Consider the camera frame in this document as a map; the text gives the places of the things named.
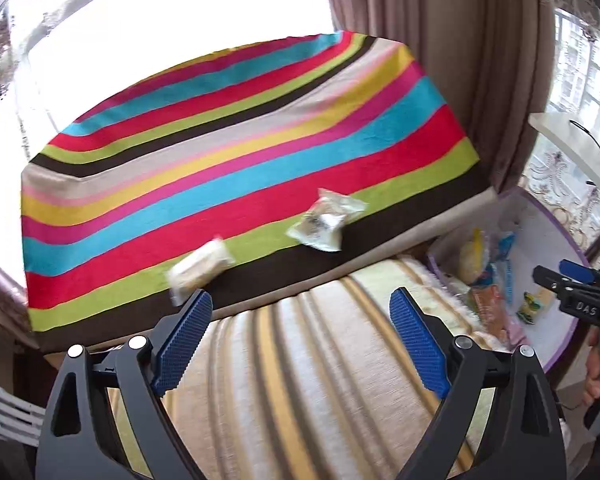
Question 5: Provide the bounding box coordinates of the person's right hand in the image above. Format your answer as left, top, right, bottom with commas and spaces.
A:
582, 326, 600, 406

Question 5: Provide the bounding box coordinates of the clear packet beige biscuit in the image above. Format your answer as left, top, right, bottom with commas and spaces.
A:
166, 236, 235, 307

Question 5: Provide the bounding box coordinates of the yellow cookie clear packet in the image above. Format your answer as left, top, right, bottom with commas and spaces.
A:
516, 288, 556, 325

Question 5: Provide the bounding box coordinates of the orange cracker packet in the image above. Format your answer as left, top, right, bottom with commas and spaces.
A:
468, 284, 508, 344

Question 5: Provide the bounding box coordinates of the beige striped plush cushion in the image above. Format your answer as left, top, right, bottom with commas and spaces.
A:
107, 254, 496, 480

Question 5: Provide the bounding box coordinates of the blue cartoon candy wrapper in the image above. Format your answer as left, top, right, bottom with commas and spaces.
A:
493, 231, 516, 308

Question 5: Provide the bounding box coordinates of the white box purple rim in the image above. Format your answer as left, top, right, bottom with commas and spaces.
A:
426, 188, 588, 370

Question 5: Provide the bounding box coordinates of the white curved desk edge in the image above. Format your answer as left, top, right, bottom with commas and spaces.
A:
528, 113, 600, 190

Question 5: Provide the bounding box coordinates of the white egg roll snack packet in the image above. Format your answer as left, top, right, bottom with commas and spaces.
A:
286, 188, 367, 252

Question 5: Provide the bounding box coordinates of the colourful striped cushion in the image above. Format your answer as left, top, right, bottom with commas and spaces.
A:
21, 32, 495, 353

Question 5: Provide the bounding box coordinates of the white ornate cabinet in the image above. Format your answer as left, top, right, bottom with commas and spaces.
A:
0, 386, 45, 448

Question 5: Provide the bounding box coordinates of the brown pleated curtain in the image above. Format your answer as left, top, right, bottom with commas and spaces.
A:
329, 0, 555, 192

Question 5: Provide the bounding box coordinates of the floral sheer curtain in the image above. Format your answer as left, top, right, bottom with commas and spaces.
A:
0, 0, 182, 162

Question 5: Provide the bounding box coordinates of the black cable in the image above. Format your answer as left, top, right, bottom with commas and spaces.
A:
568, 119, 600, 189

